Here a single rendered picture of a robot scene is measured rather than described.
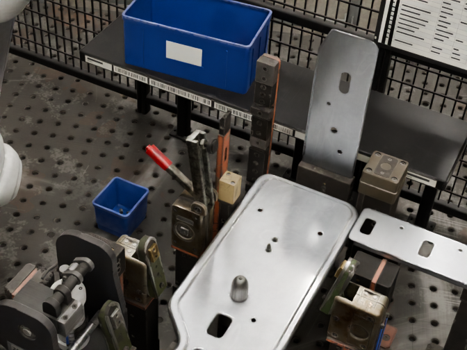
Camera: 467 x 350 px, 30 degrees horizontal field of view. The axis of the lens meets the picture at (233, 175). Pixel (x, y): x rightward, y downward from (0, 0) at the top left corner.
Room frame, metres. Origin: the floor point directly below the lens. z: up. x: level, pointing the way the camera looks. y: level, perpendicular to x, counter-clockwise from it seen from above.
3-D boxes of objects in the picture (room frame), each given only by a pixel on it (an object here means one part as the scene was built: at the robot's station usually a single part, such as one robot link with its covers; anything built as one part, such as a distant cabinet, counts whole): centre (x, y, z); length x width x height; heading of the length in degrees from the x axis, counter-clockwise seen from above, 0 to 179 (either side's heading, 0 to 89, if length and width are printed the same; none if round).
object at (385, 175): (1.32, -0.31, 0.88); 0.08 x 0.08 x 0.36; 66
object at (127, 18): (1.68, 0.11, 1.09); 0.30 x 0.17 x 0.13; 73
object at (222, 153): (1.28, 0.02, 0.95); 0.03 x 0.01 x 0.50; 156
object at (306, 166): (1.36, -0.19, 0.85); 0.12 x 0.03 x 0.30; 66
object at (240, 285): (1.01, -0.03, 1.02); 0.03 x 0.03 x 0.07
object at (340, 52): (1.36, -0.19, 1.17); 0.12 x 0.01 x 0.34; 66
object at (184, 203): (1.19, 0.07, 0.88); 0.07 x 0.06 x 0.35; 66
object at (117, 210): (1.45, 0.26, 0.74); 0.11 x 0.10 x 0.09; 156
